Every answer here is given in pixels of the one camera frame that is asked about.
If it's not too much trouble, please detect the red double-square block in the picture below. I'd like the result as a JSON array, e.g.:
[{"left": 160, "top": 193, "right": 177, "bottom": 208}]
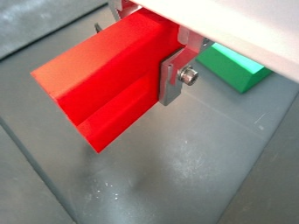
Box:
[{"left": 32, "top": 9, "right": 196, "bottom": 151}]

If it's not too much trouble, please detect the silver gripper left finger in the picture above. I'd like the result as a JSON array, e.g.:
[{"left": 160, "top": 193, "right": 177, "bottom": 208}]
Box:
[{"left": 106, "top": 0, "right": 140, "bottom": 22}]

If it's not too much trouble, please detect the green foam shape board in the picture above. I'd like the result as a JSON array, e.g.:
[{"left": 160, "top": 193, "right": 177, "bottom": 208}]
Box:
[{"left": 196, "top": 43, "right": 272, "bottom": 94}]

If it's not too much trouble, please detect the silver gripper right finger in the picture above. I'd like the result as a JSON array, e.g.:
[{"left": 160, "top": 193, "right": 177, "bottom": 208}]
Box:
[{"left": 158, "top": 26, "right": 213, "bottom": 106}]

